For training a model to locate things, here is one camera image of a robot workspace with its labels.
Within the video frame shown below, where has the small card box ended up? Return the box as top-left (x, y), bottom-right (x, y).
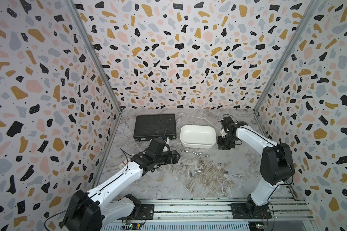
top-left (117, 160), bottom-right (128, 170)

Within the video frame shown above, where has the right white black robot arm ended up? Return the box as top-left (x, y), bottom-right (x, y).
top-left (217, 116), bottom-right (295, 218)

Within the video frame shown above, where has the black tool case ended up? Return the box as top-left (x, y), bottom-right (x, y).
top-left (133, 114), bottom-right (177, 141)

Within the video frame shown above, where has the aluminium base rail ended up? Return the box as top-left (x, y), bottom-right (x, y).
top-left (102, 197), bottom-right (319, 231)

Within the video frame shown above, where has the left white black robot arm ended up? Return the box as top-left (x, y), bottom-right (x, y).
top-left (63, 138), bottom-right (181, 231)

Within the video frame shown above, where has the white plastic storage box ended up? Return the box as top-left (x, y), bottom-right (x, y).
top-left (180, 125), bottom-right (217, 149)

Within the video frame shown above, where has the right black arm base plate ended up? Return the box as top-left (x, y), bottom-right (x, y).
top-left (230, 203), bottom-right (272, 219)

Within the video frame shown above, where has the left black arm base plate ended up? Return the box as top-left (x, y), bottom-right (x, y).
top-left (118, 204), bottom-right (155, 220)

